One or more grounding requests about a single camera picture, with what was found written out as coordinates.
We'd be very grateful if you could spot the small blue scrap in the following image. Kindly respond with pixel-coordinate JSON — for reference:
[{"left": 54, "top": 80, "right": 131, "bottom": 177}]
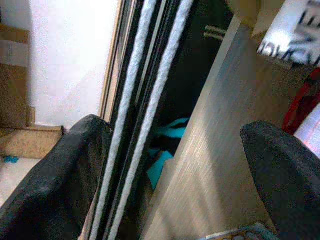
[{"left": 2, "top": 155, "right": 20, "bottom": 165}]

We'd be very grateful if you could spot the red strap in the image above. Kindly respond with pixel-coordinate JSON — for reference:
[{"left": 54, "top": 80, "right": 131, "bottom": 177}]
[{"left": 281, "top": 69, "right": 320, "bottom": 136}]

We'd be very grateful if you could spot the beige cardboard flap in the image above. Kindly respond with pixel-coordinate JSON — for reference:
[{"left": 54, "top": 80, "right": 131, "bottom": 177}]
[{"left": 224, "top": 0, "right": 285, "bottom": 39}]

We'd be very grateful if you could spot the white box with black print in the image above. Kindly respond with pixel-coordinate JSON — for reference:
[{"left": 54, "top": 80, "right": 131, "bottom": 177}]
[{"left": 258, "top": 0, "right": 320, "bottom": 71}]

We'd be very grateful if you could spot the brown cardboard box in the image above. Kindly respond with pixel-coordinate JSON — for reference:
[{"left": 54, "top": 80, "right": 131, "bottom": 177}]
[{"left": 0, "top": 23, "right": 36, "bottom": 129}]

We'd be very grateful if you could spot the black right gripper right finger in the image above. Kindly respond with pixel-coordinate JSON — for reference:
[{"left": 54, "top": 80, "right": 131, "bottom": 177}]
[{"left": 239, "top": 120, "right": 320, "bottom": 240}]

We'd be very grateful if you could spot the flat cardboard piece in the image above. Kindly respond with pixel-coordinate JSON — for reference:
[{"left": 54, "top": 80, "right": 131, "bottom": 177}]
[{"left": 0, "top": 125, "right": 66, "bottom": 160}]

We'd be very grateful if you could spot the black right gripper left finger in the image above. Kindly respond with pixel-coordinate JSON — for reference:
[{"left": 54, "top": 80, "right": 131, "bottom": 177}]
[{"left": 0, "top": 114, "right": 113, "bottom": 240}]

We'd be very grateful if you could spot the turquoise cloth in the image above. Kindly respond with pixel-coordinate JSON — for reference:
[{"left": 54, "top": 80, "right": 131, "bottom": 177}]
[{"left": 146, "top": 118, "right": 190, "bottom": 190}]

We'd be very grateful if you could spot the black frame with white stripes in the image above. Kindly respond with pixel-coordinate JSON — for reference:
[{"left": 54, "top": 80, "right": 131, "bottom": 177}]
[{"left": 81, "top": 0, "right": 197, "bottom": 240}]

